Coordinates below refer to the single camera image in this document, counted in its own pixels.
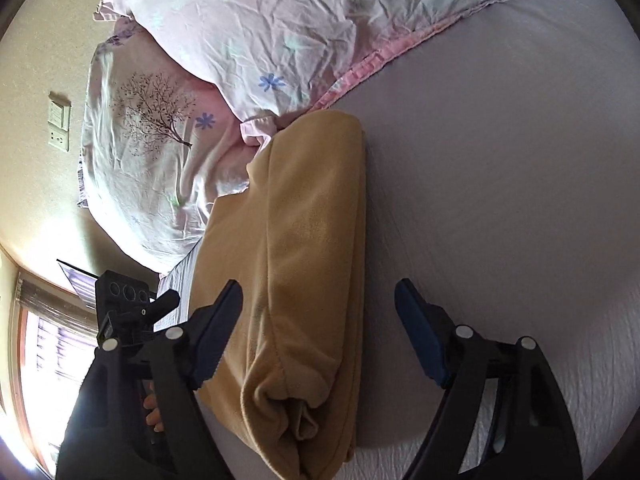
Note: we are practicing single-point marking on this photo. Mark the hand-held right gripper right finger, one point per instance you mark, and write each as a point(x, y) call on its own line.
point(422, 337)

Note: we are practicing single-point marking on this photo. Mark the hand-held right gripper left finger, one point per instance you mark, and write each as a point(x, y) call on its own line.
point(214, 342)

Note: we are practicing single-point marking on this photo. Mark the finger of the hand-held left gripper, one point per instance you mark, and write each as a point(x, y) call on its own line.
point(165, 302)

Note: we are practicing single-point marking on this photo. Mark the yellow fleece garment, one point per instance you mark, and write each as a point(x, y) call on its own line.
point(300, 260)

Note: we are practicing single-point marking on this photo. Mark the person's left hand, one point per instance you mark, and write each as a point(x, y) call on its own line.
point(152, 410)

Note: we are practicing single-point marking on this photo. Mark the tree print pillow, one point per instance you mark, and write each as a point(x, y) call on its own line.
point(145, 160)

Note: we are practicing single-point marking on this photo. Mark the grey bed sheet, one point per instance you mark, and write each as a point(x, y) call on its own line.
point(500, 185)

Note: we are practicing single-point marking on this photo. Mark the pink floral quilt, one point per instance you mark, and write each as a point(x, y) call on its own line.
point(310, 25)

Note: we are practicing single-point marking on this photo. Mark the wooden frame window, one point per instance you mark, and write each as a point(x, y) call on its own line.
point(35, 360)

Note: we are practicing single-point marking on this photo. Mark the white wall socket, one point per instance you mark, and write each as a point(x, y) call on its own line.
point(58, 139)

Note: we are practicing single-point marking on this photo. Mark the white wall switch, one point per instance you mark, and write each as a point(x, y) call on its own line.
point(59, 110)

